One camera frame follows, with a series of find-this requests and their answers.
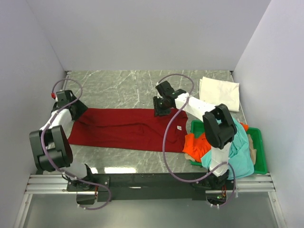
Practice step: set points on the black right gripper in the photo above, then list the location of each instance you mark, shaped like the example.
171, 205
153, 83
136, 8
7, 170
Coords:
157, 110

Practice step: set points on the green plastic bin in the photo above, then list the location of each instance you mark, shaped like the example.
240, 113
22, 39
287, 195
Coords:
260, 167

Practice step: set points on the red t shirt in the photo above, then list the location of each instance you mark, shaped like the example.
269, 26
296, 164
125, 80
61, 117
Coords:
135, 129

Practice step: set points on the teal t shirt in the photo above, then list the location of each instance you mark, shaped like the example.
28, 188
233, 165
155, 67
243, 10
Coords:
239, 154

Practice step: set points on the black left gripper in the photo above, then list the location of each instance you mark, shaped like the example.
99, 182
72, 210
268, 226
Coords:
81, 109

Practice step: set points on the folded white t shirt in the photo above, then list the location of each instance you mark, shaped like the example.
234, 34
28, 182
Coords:
220, 92

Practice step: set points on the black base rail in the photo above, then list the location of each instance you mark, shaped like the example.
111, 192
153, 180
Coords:
151, 186

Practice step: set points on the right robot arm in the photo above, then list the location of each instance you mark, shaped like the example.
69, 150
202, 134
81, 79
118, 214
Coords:
219, 126

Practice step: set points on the orange t shirt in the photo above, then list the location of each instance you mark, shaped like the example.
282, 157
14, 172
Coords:
199, 148

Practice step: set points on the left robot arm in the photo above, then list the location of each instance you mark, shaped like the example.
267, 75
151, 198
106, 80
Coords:
50, 147

